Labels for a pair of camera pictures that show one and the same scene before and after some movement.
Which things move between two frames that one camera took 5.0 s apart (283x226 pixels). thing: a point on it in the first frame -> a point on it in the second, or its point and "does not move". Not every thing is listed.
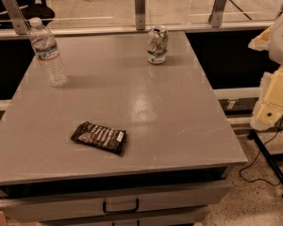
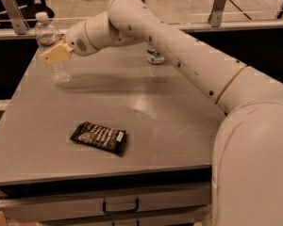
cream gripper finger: [275, 98] -> [58, 53]
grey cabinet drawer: [27, 206] does not move
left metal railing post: [20, 23] does not move
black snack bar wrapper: [109, 138] does not move
